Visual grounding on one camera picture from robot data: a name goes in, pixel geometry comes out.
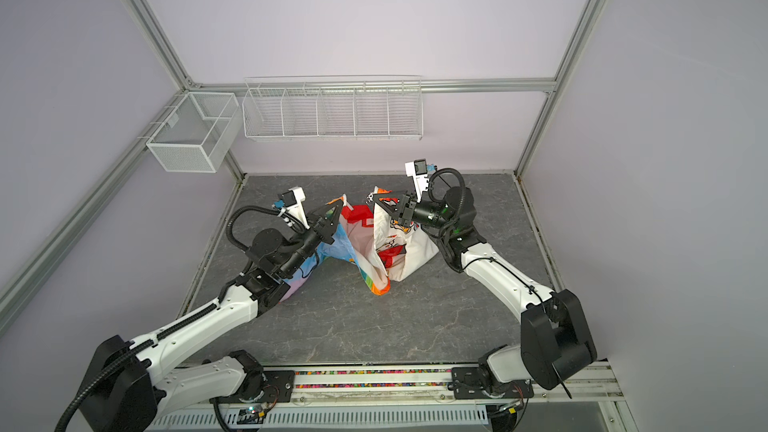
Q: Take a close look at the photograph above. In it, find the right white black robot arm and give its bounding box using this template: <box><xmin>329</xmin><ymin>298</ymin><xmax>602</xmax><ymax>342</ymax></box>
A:
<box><xmin>371</xmin><ymin>186</ymin><xmax>598</xmax><ymax>396</ymax></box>

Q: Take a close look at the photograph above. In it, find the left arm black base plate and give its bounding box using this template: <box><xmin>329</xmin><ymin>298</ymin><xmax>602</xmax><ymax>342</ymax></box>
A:
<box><xmin>218</xmin><ymin>369</ymin><xmax>296</xmax><ymax>405</ymax></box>

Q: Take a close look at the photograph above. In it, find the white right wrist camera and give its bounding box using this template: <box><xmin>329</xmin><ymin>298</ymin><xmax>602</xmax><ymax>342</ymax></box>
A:
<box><xmin>405</xmin><ymin>159</ymin><xmax>436</xmax><ymax>202</ymax></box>

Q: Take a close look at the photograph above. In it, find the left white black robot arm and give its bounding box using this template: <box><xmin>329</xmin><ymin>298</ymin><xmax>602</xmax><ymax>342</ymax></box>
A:
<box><xmin>55</xmin><ymin>195</ymin><xmax>344</xmax><ymax>431</ymax></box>

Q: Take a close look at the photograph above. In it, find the colourful red white kids jacket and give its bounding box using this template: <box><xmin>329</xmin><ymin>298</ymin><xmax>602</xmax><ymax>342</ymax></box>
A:
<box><xmin>287</xmin><ymin>196</ymin><xmax>438</xmax><ymax>295</ymax></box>

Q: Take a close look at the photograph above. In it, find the black corrugated cable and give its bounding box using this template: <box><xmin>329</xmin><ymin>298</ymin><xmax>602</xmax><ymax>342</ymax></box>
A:
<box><xmin>225</xmin><ymin>205</ymin><xmax>283</xmax><ymax>253</ymax></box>
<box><xmin>428</xmin><ymin>167</ymin><xmax>468</xmax><ymax>205</ymax></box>

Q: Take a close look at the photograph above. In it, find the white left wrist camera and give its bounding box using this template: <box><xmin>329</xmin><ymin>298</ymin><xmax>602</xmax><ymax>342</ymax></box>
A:
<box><xmin>274</xmin><ymin>187</ymin><xmax>309</xmax><ymax>231</ymax></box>

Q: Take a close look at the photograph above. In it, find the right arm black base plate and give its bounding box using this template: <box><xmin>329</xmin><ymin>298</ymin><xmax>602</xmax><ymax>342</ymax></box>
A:
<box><xmin>447</xmin><ymin>365</ymin><xmax>534</xmax><ymax>400</ymax></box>

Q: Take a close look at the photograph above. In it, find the black corrugated right cable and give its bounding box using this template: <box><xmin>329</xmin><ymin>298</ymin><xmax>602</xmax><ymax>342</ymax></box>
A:
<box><xmin>428</xmin><ymin>167</ymin><xmax>468</xmax><ymax>205</ymax></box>

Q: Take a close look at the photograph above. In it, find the white mesh box basket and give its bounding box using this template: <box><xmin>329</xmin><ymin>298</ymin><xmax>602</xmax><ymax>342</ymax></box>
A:
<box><xmin>147</xmin><ymin>92</ymin><xmax>242</xmax><ymax>173</ymax></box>

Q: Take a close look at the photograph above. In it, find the long white wire basket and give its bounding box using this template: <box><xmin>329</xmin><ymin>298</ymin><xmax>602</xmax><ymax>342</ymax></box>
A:
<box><xmin>241</xmin><ymin>75</ymin><xmax>424</xmax><ymax>141</ymax></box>

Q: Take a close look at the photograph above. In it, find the aluminium front rail frame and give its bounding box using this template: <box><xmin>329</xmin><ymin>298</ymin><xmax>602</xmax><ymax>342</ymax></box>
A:
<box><xmin>107</xmin><ymin>361</ymin><xmax>637</xmax><ymax>432</ymax></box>

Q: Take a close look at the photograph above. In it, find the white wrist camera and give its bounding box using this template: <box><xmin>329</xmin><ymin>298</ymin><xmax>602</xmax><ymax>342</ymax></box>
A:
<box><xmin>405</xmin><ymin>159</ymin><xmax>436</xmax><ymax>202</ymax></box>
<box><xmin>274</xmin><ymin>187</ymin><xmax>309</xmax><ymax>231</ymax></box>

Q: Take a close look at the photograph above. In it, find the black corrugated left cable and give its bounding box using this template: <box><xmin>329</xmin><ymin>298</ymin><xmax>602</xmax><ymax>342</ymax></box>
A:
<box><xmin>225</xmin><ymin>205</ymin><xmax>283</xmax><ymax>253</ymax></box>

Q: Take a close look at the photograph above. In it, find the white vented cable duct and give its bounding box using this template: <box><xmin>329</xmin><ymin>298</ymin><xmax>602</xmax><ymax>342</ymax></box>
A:
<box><xmin>146</xmin><ymin>404</ymin><xmax>490</xmax><ymax>431</ymax></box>

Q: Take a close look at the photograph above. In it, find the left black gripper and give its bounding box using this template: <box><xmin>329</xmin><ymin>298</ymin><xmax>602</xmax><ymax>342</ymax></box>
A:
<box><xmin>279</xmin><ymin>199</ymin><xmax>343</xmax><ymax>279</ymax></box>

